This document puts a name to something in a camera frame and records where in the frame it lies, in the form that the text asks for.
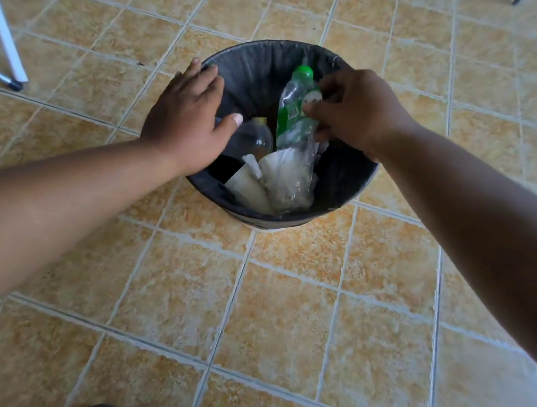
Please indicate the white paper cup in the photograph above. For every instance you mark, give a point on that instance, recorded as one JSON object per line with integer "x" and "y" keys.
{"x": 269, "y": 164}
{"x": 248, "y": 191}

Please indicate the white tissue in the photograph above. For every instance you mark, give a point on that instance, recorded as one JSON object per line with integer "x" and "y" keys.
{"x": 251, "y": 163}

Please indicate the green-label water bottle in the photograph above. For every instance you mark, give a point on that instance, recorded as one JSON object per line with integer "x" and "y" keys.
{"x": 290, "y": 115}

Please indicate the person's left hand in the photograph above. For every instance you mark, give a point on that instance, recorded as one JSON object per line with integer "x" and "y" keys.
{"x": 181, "y": 120}

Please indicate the clear plastic cup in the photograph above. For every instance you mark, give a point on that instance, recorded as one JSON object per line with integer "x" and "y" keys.
{"x": 252, "y": 139}

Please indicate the person's right hand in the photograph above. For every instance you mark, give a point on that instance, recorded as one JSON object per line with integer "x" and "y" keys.
{"x": 364, "y": 110}

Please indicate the person's left forearm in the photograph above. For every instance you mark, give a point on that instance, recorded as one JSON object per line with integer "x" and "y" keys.
{"x": 50, "y": 211}

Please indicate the black bin with liner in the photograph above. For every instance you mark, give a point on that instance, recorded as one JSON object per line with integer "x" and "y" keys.
{"x": 270, "y": 225}

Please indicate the person's right forearm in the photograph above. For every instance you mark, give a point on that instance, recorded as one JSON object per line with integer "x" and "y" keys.
{"x": 491, "y": 230}

